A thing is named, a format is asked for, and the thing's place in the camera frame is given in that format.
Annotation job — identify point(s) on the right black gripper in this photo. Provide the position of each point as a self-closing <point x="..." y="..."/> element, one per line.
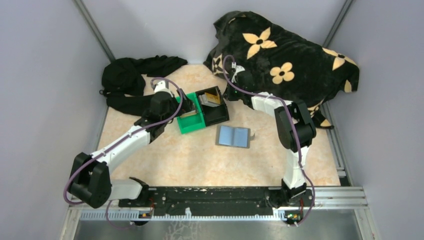
<point x="227" y="93"/>

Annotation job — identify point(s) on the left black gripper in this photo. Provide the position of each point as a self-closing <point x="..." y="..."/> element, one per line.
<point x="186" y="106"/>

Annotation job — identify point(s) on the green plastic bin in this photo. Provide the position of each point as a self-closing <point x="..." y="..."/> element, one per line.
<point x="194" y="122"/>

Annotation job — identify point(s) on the gold VIP card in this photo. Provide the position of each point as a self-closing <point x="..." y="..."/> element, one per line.
<point x="212" y="98"/>

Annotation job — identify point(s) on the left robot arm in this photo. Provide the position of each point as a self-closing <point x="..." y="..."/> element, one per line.
<point x="90" y="177"/>

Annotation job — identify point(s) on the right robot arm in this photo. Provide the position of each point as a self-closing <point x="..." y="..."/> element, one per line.
<point x="295" y="131"/>

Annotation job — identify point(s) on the cards in black bin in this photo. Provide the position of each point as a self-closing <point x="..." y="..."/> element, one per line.
<point x="204" y="101"/>

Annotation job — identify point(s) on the black floral plush blanket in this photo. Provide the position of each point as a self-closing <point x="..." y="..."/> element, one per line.
<point x="282" y="62"/>

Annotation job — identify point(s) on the black plastic bin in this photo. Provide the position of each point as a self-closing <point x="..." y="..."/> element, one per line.
<point x="214" y="115"/>

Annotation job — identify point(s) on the black cloth garment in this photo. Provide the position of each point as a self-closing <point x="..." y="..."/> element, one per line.
<point x="124" y="85"/>

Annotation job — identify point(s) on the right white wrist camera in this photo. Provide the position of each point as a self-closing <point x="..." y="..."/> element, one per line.
<point x="235" y="70"/>

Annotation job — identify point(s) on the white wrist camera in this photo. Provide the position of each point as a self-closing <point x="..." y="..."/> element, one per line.
<point x="235" y="70"/>
<point x="162" y="86"/>

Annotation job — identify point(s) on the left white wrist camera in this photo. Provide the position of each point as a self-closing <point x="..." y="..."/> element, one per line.
<point x="162" y="86"/>

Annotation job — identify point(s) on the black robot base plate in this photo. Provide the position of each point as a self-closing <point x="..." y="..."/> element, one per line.
<point x="245" y="201"/>

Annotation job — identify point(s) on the aluminium frame rail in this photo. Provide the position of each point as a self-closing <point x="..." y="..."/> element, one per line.
<point x="324" y="198"/>

